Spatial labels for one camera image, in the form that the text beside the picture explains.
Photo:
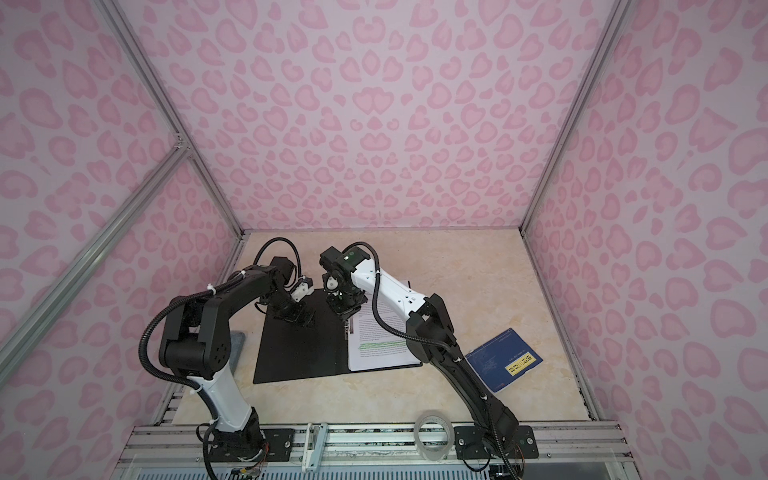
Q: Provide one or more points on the diagonal aluminium frame bar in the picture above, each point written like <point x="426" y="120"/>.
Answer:
<point x="38" y="320"/>

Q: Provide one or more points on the aluminium corner post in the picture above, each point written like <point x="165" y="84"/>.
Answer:
<point x="130" y="43"/>
<point x="620" y="13"/>

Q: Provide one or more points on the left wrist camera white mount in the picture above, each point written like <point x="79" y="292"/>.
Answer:
<point x="303" y="287"/>

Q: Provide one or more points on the right back aluminium corner post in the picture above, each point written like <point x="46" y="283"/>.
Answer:
<point x="620" y="13"/>

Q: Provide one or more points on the printed paper sheet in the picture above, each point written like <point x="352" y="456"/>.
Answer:
<point x="370" y="347"/>

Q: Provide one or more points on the blue booklet with yellow label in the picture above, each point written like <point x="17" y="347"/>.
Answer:
<point x="502" y="360"/>

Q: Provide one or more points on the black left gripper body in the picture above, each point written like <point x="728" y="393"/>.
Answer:
<point x="289" y="309"/>

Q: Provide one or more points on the left back aluminium corner post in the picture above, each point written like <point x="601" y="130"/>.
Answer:
<point x="130" y="43"/>

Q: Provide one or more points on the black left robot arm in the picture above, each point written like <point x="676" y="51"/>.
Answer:
<point x="196" y="347"/>

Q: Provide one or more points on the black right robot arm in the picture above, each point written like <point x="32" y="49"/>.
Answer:
<point x="353" y="277"/>

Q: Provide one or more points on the grey sponge block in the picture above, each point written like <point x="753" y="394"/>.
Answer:
<point x="237" y="340"/>

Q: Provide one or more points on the white folder with black inside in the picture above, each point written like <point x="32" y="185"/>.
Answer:
<point x="290" y="352"/>

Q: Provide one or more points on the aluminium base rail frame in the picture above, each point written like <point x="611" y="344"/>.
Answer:
<point x="549" y="450"/>

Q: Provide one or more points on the clear tape roll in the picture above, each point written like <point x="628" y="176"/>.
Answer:
<point x="434" y="436"/>

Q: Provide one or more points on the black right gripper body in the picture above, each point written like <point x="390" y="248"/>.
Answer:
<point x="346" y="301"/>

